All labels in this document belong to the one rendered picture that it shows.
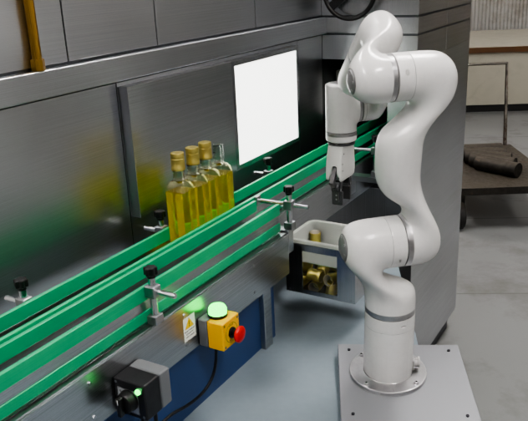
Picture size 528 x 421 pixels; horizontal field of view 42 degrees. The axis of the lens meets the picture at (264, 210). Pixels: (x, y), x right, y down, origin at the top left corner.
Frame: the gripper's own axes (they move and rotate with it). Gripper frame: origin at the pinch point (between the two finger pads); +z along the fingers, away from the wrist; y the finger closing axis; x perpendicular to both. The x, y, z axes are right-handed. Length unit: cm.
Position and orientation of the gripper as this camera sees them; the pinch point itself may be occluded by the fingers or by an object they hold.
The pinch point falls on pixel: (341, 195)
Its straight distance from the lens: 196.5
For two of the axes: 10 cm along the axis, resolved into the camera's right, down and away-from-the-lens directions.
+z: 0.4, 9.4, 3.3
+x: 8.7, 1.3, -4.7
